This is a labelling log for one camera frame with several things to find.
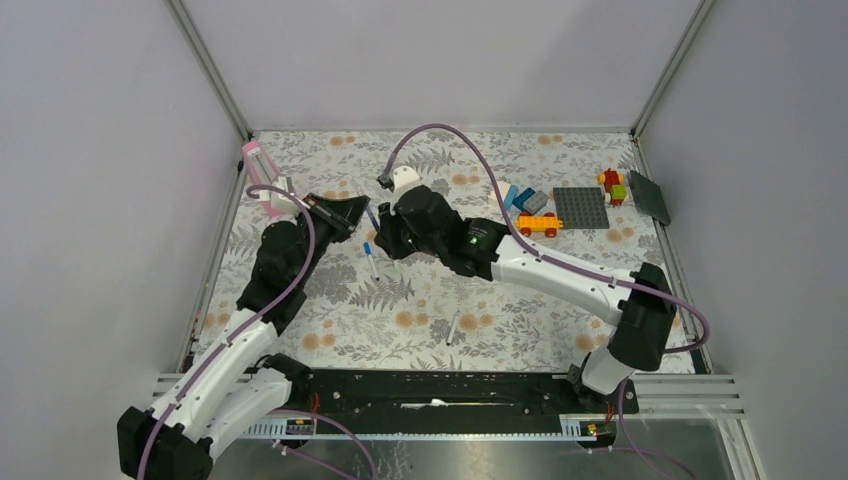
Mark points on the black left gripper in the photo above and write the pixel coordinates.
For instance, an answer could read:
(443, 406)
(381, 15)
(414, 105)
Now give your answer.
(341, 215)

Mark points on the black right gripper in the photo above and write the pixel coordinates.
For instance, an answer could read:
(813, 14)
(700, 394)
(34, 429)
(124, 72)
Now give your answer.
(387, 238)

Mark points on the white pen dark tip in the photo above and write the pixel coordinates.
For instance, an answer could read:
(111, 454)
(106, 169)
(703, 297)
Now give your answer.
(371, 261)

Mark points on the blue gel pen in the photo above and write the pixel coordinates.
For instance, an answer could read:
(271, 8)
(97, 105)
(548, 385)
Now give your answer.
(372, 218)

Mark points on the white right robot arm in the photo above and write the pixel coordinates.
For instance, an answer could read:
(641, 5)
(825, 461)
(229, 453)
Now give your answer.
(636, 304)

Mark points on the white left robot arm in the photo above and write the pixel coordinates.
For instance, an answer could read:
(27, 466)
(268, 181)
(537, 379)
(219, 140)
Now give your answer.
(183, 433)

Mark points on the white pen black tip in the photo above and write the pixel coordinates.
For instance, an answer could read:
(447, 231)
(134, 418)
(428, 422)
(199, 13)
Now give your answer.
(452, 329)

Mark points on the white and blue brick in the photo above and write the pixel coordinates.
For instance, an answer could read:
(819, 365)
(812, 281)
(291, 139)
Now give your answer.
(509, 192)

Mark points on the pink metronome box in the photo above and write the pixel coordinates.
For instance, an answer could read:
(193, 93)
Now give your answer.
(261, 171)

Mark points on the blue toy brick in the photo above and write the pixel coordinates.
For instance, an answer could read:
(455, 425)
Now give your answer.
(520, 198)

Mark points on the orange toy car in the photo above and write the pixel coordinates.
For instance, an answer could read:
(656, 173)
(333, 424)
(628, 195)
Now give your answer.
(547, 224)

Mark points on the grey toy brick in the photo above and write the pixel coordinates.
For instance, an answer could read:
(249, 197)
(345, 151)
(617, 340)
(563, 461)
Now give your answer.
(535, 203)

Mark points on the grey lego baseplate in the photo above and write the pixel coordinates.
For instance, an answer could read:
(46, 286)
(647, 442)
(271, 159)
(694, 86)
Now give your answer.
(581, 207)

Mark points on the floral table mat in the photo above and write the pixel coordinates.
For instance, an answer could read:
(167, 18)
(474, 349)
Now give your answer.
(350, 320)

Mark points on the red yellow green brick stack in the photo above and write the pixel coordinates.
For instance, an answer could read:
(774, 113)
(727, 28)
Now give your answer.
(612, 182)

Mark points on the dark grey lego plate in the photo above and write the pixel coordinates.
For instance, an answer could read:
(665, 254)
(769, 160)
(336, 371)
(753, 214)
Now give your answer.
(648, 197)

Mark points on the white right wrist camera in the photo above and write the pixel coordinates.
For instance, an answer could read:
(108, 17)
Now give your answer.
(400, 181)

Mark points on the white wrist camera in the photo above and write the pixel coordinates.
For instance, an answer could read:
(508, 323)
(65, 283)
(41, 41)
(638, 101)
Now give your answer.
(400, 181)
(282, 203)

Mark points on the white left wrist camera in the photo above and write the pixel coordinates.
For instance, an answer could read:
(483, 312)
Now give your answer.
(282, 203)

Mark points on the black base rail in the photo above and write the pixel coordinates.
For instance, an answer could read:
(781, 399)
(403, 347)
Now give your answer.
(340, 396)

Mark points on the white cable duct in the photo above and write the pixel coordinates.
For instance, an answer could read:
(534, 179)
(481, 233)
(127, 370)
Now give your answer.
(305, 428)

